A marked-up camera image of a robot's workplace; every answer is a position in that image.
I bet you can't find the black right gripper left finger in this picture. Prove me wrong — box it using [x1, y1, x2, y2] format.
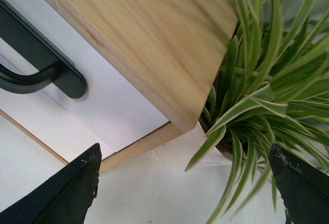
[1, 143, 102, 223]

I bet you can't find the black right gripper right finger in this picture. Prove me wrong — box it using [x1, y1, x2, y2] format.
[268, 143, 328, 223]

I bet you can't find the white drawer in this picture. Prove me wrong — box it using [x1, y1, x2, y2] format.
[1, 110, 113, 164]
[1, 0, 168, 161]

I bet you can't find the right spider plant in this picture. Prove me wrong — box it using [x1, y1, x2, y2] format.
[187, 0, 328, 223]

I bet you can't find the black drawer handle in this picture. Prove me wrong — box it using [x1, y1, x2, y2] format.
[1, 0, 87, 99]

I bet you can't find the wooden drawer cabinet frame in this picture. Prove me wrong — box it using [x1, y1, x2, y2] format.
[0, 0, 239, 174]

